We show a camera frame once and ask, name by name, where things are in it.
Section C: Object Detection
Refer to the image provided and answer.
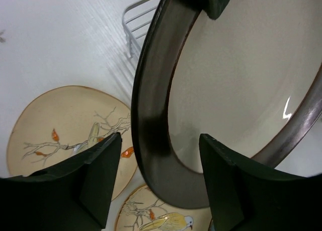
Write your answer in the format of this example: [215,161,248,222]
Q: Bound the beige bird plate right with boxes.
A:
[114,185,212,231]

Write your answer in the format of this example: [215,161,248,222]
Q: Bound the white wire dish rack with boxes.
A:
[122,0,160,61]

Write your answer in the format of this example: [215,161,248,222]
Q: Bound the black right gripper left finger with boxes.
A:
[1,133,122,230]

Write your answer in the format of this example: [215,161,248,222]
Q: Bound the beige bird plate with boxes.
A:
[114,185,212,231]
[7,86,137,198]

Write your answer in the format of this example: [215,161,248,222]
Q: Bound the brown rimmed cream plate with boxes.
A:
[131,0,321,209]

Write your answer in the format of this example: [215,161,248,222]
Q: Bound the beige bird plate left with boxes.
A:
[7,86,137,198]

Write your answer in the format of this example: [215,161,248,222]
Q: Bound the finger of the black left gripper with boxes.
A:
[200,0,230,20]

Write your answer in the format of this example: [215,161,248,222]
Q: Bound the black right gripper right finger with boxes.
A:
[199,134,321,230]

